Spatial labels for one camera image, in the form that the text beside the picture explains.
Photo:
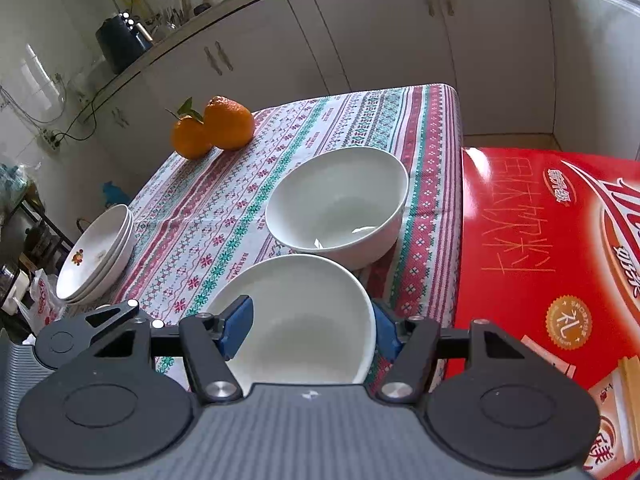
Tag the white ceramic bowl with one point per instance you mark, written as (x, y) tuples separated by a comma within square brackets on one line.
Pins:
[(300, 320), (340, 200)]

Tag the orange citrus fruit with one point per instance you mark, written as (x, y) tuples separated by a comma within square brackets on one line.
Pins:
[(229, 122)]

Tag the large white fruit-print plate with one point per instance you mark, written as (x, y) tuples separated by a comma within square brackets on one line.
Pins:
[(85, 255)]

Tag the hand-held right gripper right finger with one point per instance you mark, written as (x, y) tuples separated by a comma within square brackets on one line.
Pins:
[(389, 332)]

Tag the white power strip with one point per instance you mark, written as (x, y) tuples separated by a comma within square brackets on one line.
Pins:
[(51, 140)]

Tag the black metal shelf rack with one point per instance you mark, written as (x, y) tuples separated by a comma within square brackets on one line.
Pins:
[(40, 220)]

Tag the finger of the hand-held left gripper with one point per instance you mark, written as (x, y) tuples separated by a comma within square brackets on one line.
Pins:
[(120, 312)]

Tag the white red plastic bag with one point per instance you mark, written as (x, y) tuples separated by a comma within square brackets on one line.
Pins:
[(42, 300)]

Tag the white kitchen cabinet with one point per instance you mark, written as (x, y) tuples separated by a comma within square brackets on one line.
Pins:
[(380, 35)]

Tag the red printed gift box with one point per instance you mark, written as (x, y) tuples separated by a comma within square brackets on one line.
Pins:
[(500, 240)]

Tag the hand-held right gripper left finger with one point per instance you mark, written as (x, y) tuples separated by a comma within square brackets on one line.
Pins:
[(239, 327)]

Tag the white refrigerator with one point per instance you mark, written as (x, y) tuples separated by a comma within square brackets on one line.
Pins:
[(600, 60)]

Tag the orange with green leaf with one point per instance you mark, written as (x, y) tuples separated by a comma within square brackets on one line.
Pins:
[(190, 137)]

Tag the black kitchen appliance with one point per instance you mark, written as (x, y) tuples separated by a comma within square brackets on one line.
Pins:
[(122, 42)]

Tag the patterned red green tablecloth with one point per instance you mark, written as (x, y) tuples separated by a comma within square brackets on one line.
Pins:
[(210, 210)]

